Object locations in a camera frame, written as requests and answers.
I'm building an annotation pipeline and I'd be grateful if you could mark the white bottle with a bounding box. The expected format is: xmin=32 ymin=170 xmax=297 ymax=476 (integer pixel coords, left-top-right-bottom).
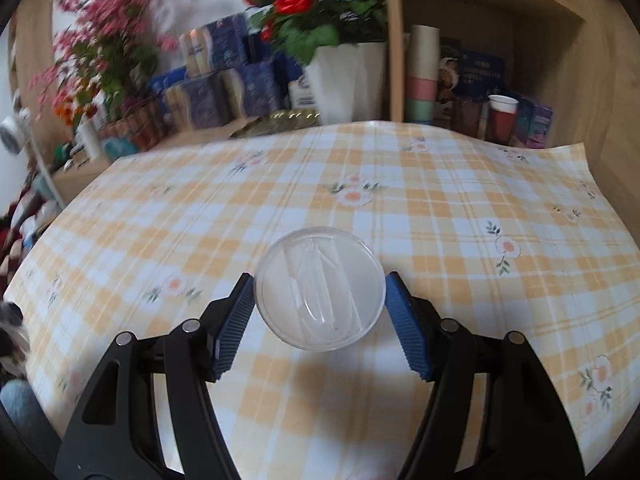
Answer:
xmin=79 ymin=117 xmax=104 ymax=159

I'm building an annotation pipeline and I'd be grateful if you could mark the red rose bouquet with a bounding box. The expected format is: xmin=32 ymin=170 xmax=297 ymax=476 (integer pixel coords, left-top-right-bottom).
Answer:
xmin=243 ymin=0 xmax=390 ymax=63

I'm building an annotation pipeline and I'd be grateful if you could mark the small blue box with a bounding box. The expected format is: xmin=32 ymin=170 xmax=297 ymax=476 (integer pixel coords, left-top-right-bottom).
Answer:
xmin=515 ymin=96 xmax=555 ymax=150

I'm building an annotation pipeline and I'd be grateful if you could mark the pastel paper cup stack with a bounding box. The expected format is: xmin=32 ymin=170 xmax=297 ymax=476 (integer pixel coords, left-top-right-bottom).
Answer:
xmin=404 ymin=24 xmax=442 ymax=125

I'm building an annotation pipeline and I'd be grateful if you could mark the teal patterned basket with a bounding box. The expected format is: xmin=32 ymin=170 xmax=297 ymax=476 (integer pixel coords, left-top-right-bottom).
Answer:
xmin=97 ymin=105 xmax=166 ymax=161

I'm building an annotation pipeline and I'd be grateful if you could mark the stack of blue gold boxes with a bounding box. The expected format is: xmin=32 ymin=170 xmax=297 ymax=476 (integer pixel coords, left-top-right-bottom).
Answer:
xmin=150 ymin=12 xmax=321 ymax=133

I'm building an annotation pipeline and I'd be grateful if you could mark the pink blossom plant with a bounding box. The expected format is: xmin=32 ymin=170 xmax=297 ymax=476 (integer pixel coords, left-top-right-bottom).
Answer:
xmin=27 ymin=0 xmax=183 ymax=126

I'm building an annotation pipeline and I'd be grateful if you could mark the red paper cup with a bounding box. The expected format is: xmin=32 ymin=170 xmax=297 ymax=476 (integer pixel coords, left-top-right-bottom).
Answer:
xmin=487 ymin=94 xmax=519 ymax=145

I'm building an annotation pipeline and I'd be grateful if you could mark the dark blue printed box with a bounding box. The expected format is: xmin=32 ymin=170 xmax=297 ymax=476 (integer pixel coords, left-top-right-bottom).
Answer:
xmin=439 ymin=37 xmax=506 ymax=106

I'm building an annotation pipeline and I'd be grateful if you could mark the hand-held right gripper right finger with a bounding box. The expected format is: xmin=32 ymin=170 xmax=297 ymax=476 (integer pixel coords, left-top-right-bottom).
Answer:
xmin=384 ymin=271 xmax=586 ymax=480

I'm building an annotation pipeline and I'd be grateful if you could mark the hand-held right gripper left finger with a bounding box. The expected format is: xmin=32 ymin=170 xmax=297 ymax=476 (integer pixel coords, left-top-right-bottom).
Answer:
xmin=54 ymin=272 xmax=257 ymax=480

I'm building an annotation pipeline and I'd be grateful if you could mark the wooden shelf unit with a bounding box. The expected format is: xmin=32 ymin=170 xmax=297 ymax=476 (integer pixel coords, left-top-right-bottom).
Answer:
xmin=380 ymin=0 xmax=640 ymax=161

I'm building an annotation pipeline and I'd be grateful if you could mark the person's grey clothed leg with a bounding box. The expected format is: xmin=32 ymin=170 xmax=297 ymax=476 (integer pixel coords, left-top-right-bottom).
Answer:
xmin=0 ymin=379 xmax=58 ymax=461

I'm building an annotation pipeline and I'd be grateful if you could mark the white flower pot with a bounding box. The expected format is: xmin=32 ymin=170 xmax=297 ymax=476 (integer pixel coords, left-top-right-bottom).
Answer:
xmin=304 ymin=41 xmax=390 ymax=125

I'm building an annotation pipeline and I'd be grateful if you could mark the white round device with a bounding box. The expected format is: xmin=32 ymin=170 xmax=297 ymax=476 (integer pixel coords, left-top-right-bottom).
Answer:
xmin=0 ymin=109 xmax=32 ymax=155

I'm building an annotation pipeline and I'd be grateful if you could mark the clear round plastic lid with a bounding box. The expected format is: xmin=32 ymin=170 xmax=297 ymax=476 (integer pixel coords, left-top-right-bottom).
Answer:
xmin=253 ymin=226 xmax=387 ymax=352

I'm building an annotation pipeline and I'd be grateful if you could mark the low wooden cabinet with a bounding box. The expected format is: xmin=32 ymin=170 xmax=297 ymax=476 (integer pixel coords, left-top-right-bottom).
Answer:
xmin=47 ymin=115 xmax=261 ymax=203

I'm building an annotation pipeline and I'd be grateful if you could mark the gold strip pack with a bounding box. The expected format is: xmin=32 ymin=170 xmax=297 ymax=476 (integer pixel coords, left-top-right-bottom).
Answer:
xmin=232 ymin=108 xmax=322 ymax=138

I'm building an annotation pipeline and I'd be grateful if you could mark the checked floral tablecloth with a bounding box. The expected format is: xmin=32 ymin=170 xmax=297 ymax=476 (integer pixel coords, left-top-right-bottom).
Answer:
xmin=2 ymin=121 xmax=640 ymax=480

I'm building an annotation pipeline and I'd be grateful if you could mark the patterned blanket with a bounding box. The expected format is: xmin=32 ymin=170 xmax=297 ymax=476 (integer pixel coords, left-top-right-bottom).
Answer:
xmin=0 ymin=180 xmax=56 ymax=276

